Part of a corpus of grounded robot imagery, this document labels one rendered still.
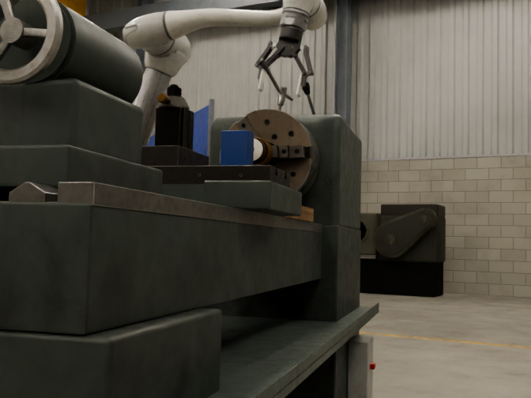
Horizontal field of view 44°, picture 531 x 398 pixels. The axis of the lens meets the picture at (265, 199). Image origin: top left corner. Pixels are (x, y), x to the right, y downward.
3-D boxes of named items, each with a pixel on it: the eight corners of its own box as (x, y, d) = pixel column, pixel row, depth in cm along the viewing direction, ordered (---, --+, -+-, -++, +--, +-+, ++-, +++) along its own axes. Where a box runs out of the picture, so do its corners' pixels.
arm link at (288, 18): (304, 9, 211) (301, 27, 211) (312, 19, 220) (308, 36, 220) (278, 6, 214) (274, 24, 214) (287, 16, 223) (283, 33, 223)
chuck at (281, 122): (220, 196, 228) (239, 107, 228) (306, 214, 219) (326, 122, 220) (210, 193, 219) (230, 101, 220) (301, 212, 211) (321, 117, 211)
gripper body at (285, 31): (276, 24, 215) (270, 52, 215) (301, 27, 212) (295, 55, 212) (284, 31, 222) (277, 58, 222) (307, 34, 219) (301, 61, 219)
